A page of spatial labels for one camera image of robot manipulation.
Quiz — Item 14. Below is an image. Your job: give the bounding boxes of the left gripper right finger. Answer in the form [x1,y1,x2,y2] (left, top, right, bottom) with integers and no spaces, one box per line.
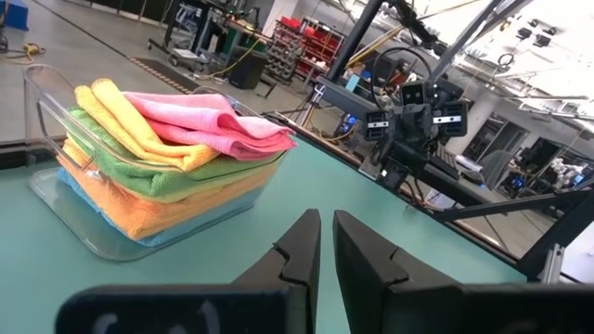
[332,210,594,334]

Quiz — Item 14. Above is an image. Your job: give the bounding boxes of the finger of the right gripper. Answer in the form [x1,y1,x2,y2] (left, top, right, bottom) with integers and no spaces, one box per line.
[365,106,417,145]
[414,100,469,145]

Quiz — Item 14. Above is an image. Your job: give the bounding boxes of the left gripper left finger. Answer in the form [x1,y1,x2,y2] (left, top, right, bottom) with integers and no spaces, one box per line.
[55,208,323,334]

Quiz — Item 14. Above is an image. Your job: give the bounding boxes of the blue microfiber towel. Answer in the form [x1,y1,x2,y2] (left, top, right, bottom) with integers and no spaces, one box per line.
[58,166,266,248]

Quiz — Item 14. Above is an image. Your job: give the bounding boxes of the orange microfiber towel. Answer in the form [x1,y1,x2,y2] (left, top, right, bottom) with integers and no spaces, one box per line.
[73,77,220,173]
[59,138,279,219]
[58,157,261,241]

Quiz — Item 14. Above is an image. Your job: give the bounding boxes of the yellow microfiber towel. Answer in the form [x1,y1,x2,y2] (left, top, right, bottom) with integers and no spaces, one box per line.
[152,160,282,205]

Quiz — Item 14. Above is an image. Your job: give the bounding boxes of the green microfiber towel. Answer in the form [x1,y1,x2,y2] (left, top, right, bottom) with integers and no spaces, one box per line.
[68,106,282,203]

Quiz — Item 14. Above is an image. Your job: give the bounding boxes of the pink microfiber towel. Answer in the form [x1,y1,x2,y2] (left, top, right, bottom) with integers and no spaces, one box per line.
[122,91,298,162]

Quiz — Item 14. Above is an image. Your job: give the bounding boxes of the dark grey desk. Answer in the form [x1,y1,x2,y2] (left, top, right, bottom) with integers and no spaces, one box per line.
[316,75,389,124]

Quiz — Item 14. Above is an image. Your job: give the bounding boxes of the grey slanted rig strut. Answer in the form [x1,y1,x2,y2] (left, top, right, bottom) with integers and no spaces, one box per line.
[431,0,507,81]

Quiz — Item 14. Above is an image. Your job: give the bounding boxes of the green table mat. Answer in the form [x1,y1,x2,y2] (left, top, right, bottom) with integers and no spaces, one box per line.
[0,134,528,334]

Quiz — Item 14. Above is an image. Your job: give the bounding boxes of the white paper sheet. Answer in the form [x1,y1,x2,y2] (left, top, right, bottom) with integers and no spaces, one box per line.
[422,187,460,211]

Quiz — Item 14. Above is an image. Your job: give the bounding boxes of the black slanted pole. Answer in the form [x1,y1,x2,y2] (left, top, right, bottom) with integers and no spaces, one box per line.
[326,0,387,84]

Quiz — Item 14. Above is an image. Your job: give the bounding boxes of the shelf with red bins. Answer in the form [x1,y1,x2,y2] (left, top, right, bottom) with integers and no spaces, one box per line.
[265,15,348,85]

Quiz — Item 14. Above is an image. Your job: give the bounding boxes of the clear plastic bin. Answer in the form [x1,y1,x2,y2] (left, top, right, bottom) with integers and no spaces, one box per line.
[21,63,290,263]

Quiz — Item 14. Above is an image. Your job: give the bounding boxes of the black floor box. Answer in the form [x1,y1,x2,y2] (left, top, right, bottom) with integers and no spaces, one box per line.
[226,48,269,91]

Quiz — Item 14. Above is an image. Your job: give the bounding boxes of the cluttered lab workbench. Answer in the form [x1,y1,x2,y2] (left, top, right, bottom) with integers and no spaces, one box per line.
[147,0,276,64]

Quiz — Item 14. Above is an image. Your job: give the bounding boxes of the black floor mat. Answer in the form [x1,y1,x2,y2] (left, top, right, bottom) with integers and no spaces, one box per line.
[128,56,201,93]

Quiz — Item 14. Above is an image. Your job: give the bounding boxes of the blue crate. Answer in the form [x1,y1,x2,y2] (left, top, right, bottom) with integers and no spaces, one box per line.
[0,0,30,32]

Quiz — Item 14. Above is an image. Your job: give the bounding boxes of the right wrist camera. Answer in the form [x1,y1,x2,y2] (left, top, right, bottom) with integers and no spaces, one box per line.
[400,82,429,107]

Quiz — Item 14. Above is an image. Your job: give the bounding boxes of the black right camera cable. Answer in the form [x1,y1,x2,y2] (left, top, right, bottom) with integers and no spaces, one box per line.
[369,45,436,115]

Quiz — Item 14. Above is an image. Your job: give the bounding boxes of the yellow coiled floor cable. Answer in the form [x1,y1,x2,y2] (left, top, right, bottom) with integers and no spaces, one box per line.
[3,41,47,65]

